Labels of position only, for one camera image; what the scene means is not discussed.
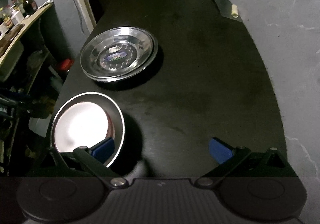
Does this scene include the large steel bowl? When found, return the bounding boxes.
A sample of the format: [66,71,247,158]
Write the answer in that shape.
[50,92,125,167]

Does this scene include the steel plate with sticker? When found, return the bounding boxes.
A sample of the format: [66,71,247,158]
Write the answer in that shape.
[80,26,158,83]

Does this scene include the white bowl red rim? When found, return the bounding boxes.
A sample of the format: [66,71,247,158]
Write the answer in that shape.
[54,102,115,152]

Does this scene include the wooden shelf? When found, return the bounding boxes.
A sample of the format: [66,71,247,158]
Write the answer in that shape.
[1,0,53,82]

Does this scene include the small cream cylinder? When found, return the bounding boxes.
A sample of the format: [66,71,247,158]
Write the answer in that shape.
[231,4,239,19]

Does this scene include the dark glass bottle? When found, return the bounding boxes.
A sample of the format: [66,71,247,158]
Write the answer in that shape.
[23,0,37,15]

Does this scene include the white bottle on shelf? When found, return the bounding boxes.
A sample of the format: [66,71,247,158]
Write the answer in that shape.
[11,6,24,25]

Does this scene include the black mat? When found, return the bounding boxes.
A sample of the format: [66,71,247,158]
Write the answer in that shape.
[55,0,287,178]

